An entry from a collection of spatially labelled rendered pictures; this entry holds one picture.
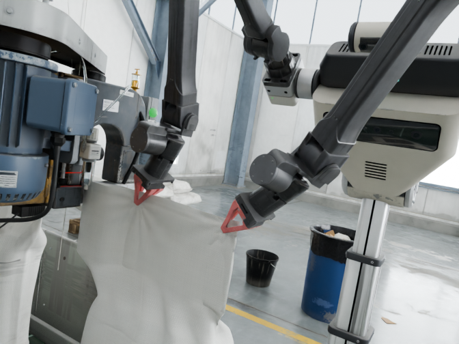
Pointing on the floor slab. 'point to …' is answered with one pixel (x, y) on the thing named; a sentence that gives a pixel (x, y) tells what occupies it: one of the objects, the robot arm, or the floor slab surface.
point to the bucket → (260, 267)
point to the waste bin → (325, 271)
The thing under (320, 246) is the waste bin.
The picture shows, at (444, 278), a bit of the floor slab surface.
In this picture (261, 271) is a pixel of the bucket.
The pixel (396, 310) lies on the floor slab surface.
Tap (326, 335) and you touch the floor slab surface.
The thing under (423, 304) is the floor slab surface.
